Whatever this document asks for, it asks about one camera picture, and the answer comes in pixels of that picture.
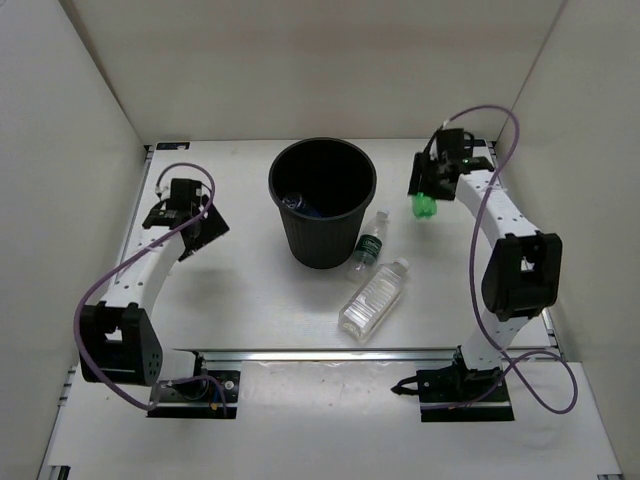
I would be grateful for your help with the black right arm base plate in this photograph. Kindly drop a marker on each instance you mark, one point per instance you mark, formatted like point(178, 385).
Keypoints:
point(455, 394)

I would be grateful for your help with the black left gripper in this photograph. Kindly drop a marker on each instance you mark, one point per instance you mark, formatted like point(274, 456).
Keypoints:
point(213, 226)

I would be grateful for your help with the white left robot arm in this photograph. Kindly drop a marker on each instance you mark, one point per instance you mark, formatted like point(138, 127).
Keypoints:
point(117, 332)

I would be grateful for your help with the clear square plastic bottle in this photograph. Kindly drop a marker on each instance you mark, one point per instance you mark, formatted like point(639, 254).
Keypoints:
point(373, 300)

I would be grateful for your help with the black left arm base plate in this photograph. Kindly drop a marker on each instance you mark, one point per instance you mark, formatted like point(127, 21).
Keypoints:
point(201, 400)

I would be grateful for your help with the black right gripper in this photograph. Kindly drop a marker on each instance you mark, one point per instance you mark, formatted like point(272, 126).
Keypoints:
point(424, 163)

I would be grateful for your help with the clear bottle blue label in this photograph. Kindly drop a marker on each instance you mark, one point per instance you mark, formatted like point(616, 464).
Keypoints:
point(296, 202)

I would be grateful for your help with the black ribbed plastic bin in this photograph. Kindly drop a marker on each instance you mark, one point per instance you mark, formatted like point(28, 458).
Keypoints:
point(336, 177)

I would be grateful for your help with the clear bottle dark green label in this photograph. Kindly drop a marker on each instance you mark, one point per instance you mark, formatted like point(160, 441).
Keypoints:
point(368, 247)

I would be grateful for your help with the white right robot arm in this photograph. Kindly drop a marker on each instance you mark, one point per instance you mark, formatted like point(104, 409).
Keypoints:
point(522, 275)

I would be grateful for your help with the aluminium table edge rail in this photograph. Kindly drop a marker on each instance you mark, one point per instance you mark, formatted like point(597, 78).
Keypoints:
point(324, 355)

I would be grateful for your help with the left blue corner label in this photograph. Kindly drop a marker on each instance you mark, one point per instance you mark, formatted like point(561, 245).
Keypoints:
point(172, 146)

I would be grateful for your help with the green plastic soda bottle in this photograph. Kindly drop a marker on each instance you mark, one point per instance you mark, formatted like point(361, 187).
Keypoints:
point(423, 206)

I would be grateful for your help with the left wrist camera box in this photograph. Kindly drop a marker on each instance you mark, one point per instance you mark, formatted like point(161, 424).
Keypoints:
point(185, 194)

